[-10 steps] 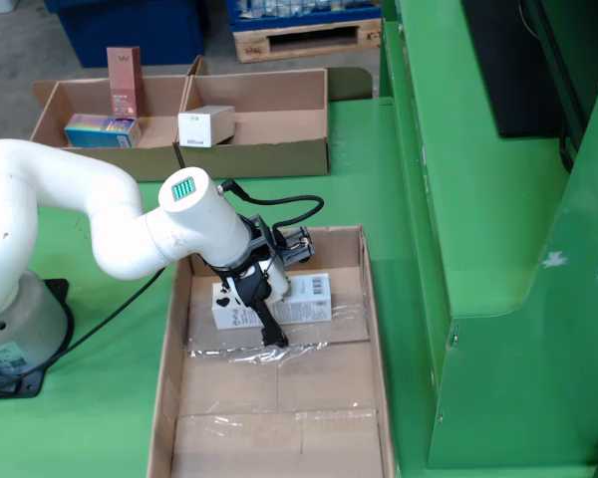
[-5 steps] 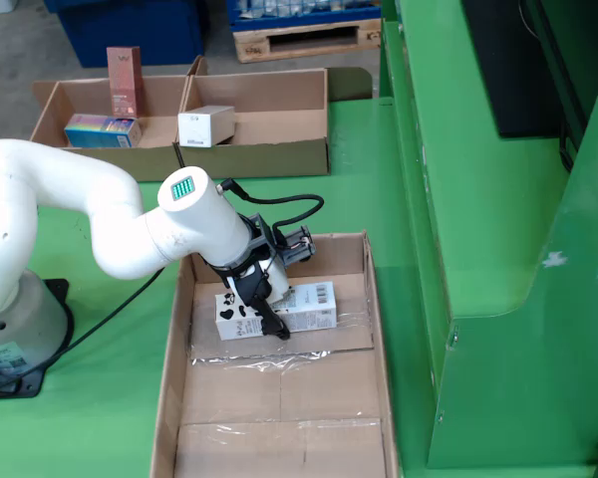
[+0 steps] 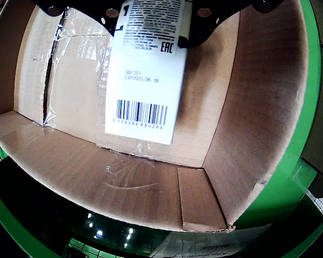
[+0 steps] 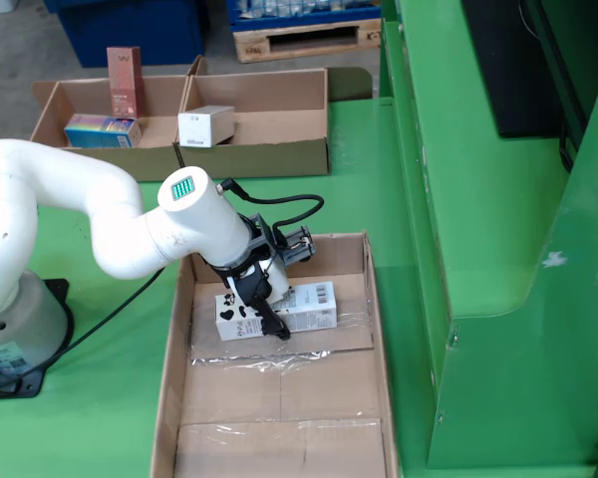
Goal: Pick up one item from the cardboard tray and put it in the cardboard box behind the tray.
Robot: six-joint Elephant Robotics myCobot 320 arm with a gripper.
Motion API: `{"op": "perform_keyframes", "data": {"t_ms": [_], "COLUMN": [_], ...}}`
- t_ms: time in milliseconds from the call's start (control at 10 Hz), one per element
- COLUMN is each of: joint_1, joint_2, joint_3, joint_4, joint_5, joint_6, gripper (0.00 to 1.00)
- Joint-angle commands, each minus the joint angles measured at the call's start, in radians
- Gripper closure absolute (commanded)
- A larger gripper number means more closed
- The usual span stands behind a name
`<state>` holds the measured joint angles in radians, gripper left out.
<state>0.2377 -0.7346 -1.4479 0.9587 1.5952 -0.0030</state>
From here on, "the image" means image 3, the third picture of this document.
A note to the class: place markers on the cow print white carton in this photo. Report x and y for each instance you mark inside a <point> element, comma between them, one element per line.
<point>145,80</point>

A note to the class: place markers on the large shallow cardboard tray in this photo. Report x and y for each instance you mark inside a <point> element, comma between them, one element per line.
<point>231,134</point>

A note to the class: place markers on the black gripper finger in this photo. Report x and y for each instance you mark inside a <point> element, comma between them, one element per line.
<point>88,6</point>
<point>226,9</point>

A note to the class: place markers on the green metal rack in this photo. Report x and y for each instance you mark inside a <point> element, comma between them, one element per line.
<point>10,228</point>

